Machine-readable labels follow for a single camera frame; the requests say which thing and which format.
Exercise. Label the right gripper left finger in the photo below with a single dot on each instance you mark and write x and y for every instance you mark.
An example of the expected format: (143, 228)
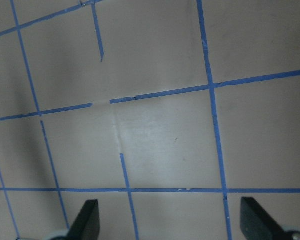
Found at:
(87, 224)

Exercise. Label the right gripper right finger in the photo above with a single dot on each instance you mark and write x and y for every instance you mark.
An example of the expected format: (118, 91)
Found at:
(257, 224)

